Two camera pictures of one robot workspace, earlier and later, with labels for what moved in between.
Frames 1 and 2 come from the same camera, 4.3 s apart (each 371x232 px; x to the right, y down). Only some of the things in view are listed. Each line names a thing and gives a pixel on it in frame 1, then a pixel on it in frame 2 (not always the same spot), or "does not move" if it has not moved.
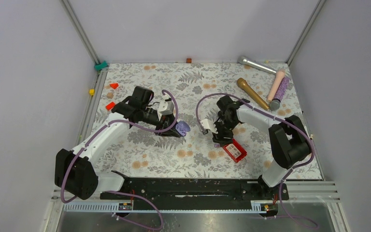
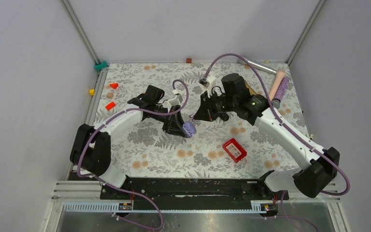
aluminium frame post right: [305, 30] does not move
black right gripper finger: [223, 137] -> [204, 113]
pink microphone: [279, 76] does not move
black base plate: [196, 190] does not move
